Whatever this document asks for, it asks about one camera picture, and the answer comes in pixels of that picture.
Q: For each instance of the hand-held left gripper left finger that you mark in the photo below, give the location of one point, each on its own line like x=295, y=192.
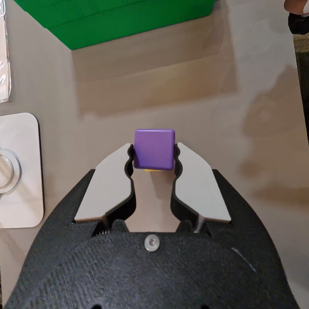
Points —
x=106, y=190

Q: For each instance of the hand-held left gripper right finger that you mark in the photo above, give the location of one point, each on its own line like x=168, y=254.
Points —
x=201, y=190

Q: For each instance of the yellow cube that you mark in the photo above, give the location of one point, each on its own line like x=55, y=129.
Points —
x=152, y=170

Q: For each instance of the purple cube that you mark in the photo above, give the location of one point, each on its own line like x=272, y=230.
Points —
x=154, y=149

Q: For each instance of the green plastic bin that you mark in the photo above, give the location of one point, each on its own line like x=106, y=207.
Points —
x=108, y=21

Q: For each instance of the person's right hand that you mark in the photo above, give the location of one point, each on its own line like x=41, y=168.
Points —
x=293, y=6

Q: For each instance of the person's dark clothed body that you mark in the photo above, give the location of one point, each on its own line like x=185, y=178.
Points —
x=304, y=96

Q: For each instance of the document stand with white base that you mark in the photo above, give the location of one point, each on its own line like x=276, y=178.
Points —
x=26, y=144

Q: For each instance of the laminated paper sheet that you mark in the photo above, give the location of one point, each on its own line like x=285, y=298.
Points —
x=4, y=72

